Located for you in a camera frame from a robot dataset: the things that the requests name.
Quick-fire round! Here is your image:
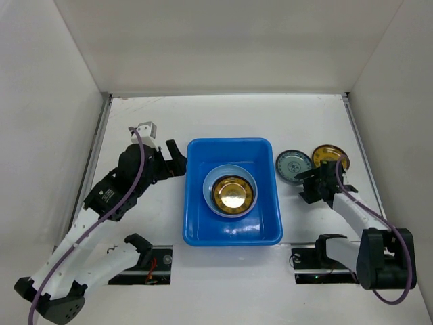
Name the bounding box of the blue plastic bin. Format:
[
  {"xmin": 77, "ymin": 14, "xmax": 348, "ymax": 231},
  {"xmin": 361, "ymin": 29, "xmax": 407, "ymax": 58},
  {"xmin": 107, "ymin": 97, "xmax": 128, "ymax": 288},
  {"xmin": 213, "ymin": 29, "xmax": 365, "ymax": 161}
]
[{"xmin": 182, "ymin": 137, "xmax": 283, "ymax": 246}]

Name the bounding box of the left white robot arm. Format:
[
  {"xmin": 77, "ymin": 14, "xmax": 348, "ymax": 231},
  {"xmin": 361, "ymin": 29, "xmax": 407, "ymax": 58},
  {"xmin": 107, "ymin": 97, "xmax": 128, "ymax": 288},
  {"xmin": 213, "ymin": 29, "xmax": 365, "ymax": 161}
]
[{"xmin": 14, "ymin": 139, "xmax": 187, "ymax": 324}]

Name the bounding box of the light blue plastic plate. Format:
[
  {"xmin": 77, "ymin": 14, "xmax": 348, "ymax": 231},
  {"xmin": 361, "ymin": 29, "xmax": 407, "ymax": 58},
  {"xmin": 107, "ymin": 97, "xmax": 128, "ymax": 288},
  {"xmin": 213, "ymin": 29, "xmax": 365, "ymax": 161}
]
[{"xmin": 202, "ymin": 164, "xmax": 258, "ymax": 219}]

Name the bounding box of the yellow patterned plate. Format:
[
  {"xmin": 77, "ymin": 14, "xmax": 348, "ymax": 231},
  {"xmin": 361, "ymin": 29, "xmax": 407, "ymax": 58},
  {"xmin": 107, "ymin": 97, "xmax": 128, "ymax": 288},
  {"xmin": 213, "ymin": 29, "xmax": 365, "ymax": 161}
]
[
  {"xmin": 311, "ymin": 144, "xmax": 350, "ymax": 169},
  {"xmin": 211, "ymin": 175, "xmax": 254, "ymax": 217}
]

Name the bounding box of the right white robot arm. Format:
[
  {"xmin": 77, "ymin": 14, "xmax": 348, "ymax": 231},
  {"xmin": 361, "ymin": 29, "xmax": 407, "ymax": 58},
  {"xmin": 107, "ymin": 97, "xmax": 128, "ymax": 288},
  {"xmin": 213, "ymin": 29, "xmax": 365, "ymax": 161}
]
[{"xmin": 295, "ymin": 160, "xmax": 417, "ymax": 291}]

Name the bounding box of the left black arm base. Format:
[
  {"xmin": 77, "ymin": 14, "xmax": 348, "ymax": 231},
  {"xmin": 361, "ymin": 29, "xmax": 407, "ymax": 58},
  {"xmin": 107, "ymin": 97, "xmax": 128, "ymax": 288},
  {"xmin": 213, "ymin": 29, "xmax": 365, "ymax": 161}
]
[{"xmin": 108, "ymin": 246, "xmax": 173, "ymax": 286}]

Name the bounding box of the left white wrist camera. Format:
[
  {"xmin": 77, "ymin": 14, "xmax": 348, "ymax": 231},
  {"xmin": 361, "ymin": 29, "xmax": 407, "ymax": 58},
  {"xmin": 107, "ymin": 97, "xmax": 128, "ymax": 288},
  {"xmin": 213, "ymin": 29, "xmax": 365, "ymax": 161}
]
[{"xmin": 133, "ymin": 121, "xmax": 158, "ymax": 149}]

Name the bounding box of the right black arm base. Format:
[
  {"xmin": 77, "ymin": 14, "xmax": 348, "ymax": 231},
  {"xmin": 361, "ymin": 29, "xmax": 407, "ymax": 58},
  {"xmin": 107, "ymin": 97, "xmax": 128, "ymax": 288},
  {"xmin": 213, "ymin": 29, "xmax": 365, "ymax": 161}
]
[{"xmin": 288, "ymin": 234, "xmax": 359, "ymax": 285}]

